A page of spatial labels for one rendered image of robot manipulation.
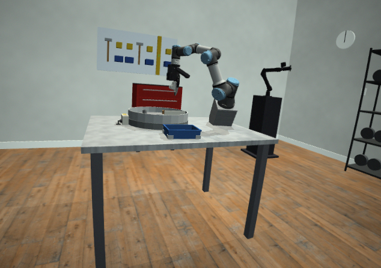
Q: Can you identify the blue open-top crate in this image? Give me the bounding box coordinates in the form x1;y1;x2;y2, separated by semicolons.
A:
162;124;202;139

